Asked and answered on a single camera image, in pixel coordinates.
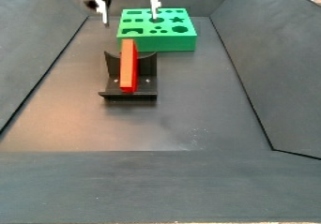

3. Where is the red double-square block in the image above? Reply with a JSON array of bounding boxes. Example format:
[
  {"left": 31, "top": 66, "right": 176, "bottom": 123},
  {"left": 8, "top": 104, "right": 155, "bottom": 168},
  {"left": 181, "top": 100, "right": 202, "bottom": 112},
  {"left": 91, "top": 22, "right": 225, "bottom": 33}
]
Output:
[{"left": 121, "top": 39, "right": 138, "bottom": 93}]

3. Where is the green shape-sorting board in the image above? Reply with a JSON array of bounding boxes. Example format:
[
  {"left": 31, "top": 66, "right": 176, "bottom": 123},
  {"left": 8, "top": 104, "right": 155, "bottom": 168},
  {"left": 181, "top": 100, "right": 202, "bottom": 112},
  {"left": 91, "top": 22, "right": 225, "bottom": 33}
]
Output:
[{"left": 117, "top": 7, "right": 197, "bottom": 52}]

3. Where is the black curved holder stand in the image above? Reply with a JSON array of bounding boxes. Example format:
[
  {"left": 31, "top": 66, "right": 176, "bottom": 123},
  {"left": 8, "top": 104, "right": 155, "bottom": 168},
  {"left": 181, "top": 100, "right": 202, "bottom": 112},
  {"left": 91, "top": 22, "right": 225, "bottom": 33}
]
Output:
[{"left": 99, "top": 52, "right": 158, "bottom": 100}]

